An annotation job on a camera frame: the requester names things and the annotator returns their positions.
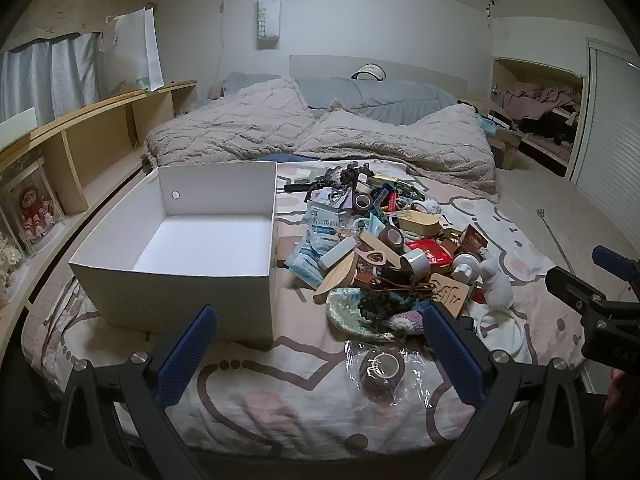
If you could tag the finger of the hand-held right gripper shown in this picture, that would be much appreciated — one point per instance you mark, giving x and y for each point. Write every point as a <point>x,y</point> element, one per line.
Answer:
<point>570,285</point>
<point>615,260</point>

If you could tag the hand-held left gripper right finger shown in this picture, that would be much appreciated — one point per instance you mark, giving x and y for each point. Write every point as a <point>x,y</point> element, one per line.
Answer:
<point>450,355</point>

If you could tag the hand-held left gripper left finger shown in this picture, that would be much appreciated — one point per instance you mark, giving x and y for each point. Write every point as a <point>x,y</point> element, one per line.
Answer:
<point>185,355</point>

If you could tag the white cardboard box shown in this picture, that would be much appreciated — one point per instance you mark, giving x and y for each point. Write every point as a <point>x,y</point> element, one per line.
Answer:
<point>175,300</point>

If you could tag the white mesh bath sponge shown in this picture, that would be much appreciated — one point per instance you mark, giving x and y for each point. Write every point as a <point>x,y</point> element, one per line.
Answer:
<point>495,280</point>

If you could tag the wooden carved plaque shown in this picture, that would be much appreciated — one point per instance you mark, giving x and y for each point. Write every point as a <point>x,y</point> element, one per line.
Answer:
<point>450,295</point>

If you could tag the metal back scratcher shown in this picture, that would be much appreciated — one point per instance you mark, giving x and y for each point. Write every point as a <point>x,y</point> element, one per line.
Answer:
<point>540,212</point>

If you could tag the white jar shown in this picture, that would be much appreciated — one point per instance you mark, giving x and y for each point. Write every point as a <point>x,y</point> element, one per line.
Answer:
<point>465,265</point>

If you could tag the grey tape roll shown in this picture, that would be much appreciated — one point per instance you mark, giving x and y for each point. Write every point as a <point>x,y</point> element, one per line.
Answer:
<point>417,262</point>

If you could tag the red foil packet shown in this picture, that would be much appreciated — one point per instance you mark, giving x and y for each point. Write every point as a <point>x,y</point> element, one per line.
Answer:
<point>430,252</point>

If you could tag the red gold printed box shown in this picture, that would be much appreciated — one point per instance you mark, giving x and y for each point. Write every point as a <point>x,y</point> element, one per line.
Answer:
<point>470,242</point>

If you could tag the curved wooden board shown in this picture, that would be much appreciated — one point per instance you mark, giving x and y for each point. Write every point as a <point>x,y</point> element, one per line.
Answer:
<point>340,280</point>

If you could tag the white slatted door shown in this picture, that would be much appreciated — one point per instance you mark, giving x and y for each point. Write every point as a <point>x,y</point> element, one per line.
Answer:
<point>607,125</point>

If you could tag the wooden oval box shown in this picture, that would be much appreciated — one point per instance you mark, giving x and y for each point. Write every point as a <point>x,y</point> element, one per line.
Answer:
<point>417,222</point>

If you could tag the white rectangular box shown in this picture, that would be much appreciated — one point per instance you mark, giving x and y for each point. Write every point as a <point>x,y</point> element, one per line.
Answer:
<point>337,255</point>

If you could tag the blue face mask packet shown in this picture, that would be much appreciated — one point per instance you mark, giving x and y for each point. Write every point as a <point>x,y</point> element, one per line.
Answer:
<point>305,262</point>

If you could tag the white fuzzy cloth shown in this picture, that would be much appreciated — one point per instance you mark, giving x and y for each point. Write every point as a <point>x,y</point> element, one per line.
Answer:
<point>425,205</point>

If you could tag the green plastic clips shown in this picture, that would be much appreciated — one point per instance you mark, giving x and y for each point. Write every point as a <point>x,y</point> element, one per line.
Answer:
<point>406,190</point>

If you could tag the dark brown tape roll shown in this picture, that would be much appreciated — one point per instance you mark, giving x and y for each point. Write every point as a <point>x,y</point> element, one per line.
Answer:
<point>356,204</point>

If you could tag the pile of clothes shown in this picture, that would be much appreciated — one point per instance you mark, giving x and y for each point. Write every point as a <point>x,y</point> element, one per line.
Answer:
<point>535,100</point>

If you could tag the blue white medicine sachet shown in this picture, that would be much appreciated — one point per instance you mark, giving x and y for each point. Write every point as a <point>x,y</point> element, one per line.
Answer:
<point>322,225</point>

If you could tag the beige flat box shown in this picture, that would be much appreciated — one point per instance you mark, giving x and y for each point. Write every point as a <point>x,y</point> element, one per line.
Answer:
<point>385,178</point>

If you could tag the black stick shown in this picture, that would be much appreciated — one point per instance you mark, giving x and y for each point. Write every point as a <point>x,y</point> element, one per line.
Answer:
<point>297,187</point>

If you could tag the plush toy in clear box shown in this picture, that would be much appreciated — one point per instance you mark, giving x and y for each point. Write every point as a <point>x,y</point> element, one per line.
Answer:
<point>9,255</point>

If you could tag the purple black crocheted piece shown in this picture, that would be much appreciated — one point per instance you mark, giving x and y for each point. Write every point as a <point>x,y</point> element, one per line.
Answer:
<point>345,175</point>

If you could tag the doll in clear box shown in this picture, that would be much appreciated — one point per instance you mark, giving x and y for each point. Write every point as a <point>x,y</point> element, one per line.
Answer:
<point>32,210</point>

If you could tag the wooden shelf unit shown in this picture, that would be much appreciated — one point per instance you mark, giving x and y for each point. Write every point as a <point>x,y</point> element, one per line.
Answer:
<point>95,135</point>

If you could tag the beige fuzzy blanket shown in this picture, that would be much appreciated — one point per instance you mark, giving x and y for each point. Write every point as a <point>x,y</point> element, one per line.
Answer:
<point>240,120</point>

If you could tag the grey pillow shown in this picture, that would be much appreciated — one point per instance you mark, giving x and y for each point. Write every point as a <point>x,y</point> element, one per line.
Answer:
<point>380,97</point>

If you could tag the white foam board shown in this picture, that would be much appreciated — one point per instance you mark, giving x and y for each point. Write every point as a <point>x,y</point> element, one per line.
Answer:
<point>17,122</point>

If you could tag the white visor cap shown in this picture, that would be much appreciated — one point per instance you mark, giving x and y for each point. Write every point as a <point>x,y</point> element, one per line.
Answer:
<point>369,71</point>

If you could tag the white tote bag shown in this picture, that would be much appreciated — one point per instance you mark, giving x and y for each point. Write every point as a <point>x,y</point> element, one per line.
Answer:
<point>137,50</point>

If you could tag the grey curtain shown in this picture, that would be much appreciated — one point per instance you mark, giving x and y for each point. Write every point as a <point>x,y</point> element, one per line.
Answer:
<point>55,75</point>

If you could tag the pale headboard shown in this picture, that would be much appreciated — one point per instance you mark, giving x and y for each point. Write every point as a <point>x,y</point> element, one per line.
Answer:
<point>320,66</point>

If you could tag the white hanging paper bag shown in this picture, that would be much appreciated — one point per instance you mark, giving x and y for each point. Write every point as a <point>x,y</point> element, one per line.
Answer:
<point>268,20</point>

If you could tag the beige printed valance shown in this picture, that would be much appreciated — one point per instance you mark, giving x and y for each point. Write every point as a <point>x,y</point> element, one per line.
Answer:
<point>60,12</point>

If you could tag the black wall hook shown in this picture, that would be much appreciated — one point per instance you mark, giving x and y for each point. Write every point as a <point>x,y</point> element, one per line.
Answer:
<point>490,7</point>

